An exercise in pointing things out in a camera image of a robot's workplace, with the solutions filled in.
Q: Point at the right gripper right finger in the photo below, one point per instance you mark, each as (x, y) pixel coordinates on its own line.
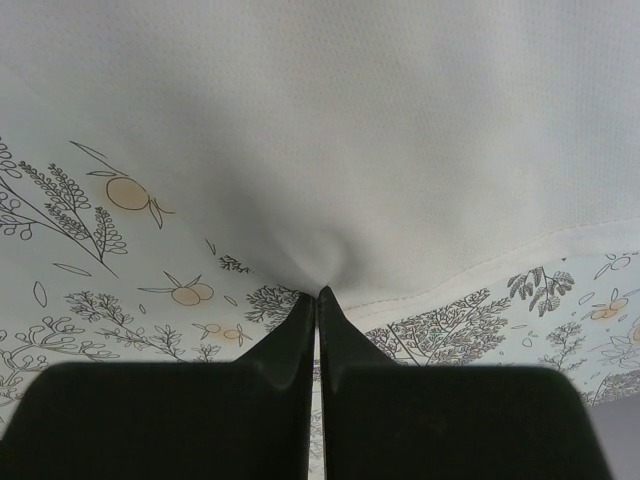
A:
(382, 420)

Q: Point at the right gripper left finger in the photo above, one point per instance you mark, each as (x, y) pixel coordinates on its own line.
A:
(245, 419)

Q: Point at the white t shirt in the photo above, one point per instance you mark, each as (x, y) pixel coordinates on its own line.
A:
(400, 152)

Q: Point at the floral table cloth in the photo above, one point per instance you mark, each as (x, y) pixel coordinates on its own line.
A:
(96, 268)

